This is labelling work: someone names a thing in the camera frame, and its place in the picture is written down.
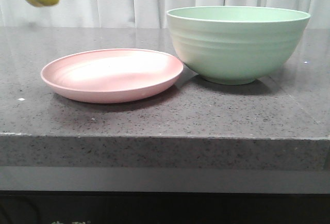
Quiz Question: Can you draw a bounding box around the green bowl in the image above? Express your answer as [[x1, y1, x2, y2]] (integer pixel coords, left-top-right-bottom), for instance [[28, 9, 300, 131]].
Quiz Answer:
[[167, 6, 310, 85]]

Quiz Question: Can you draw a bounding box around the pink plate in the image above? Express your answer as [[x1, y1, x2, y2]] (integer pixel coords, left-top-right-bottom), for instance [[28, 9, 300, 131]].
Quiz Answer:
[[41, 49, 184, 104]]

